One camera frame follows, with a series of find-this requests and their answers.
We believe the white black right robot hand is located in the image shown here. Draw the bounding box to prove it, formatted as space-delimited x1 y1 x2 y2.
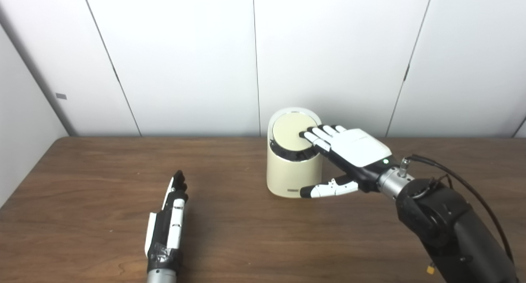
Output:
299 124 393 199

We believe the cream plastic bin body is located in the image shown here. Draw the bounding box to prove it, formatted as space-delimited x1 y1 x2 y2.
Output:
266 107 323 198

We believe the cream round bin lid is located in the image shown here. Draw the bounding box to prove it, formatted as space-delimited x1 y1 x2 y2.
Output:
272 113 319 152

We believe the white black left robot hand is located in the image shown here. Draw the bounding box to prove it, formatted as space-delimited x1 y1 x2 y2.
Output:
144 170 189 274

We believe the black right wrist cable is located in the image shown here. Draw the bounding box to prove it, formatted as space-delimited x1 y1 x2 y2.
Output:
399 154 514 263

